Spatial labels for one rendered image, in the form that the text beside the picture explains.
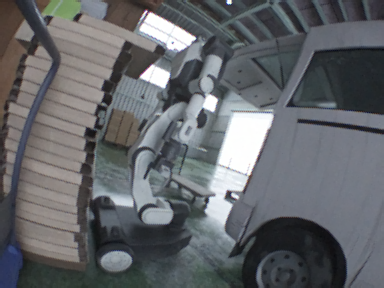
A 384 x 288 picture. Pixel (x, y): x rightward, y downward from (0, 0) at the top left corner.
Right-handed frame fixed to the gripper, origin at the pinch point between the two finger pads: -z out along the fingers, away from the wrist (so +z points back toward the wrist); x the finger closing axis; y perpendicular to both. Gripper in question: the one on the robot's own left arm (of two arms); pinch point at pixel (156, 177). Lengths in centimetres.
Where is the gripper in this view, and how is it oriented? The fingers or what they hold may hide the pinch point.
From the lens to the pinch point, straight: 76.6
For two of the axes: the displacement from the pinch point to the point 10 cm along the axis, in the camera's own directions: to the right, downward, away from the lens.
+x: -7.0, -4.4, -5.6
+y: 5.5, 1.6, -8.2
